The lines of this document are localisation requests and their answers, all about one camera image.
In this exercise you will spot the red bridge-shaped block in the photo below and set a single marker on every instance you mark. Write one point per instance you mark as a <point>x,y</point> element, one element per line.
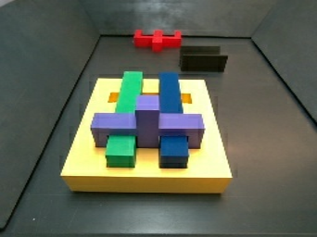
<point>157,41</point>

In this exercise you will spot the yellow base board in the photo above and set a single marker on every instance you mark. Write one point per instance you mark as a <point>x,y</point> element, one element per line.
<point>208,174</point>

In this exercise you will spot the purple bridge-shaped block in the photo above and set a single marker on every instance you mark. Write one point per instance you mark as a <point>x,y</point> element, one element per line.
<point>148,124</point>

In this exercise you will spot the blue long block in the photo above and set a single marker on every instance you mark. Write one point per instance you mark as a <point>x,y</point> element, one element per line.
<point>173,145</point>

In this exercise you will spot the green long block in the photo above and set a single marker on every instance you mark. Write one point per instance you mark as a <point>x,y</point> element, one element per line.
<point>121,151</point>

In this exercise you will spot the black slotted holder block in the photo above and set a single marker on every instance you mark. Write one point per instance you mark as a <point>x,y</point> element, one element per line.
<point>203,58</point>

